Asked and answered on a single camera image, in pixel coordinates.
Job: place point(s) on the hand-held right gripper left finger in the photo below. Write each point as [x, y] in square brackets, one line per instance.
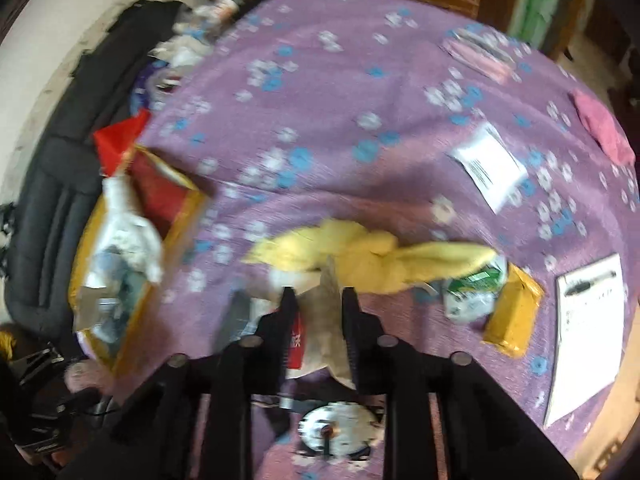
[286, 330]

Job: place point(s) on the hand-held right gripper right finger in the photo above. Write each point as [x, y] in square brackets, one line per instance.
[352, 335]

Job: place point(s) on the beige soft pouch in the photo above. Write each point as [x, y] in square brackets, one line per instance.
[322, 330]

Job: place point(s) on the yellow-taped cardboard box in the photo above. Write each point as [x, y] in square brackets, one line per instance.
[177, 220]

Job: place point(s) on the red and white packet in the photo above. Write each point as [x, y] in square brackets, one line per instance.
[295, 347]

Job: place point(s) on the yellow cloth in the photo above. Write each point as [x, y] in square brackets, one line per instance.
[360, 255]

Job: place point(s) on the round silver disc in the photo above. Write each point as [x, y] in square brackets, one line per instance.
[340, 430]

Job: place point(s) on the green and white packet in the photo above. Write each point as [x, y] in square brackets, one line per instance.
[472, 290]

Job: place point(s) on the yellow packet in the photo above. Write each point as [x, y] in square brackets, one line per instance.
[515, 312]

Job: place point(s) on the white crumpled bag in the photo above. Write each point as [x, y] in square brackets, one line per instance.
[132, 232]

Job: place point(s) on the dark red tissue packet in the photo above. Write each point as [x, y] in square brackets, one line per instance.
[160, 190]

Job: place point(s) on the black leather sofa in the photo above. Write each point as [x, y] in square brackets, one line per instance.
[55, 185]

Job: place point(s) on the white barcode packet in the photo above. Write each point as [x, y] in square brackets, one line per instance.
[490, 165]

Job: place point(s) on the white paper sheet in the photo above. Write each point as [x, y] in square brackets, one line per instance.
[585, 340]

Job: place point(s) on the black pen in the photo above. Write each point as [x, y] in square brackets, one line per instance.
[589, 282]

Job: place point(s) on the red gift bag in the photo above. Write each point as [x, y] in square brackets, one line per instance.
[117, 140]

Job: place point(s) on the pink mask packet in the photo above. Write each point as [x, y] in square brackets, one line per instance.
[482, 52]

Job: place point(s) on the pink cloth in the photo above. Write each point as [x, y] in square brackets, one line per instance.
[602, 125]

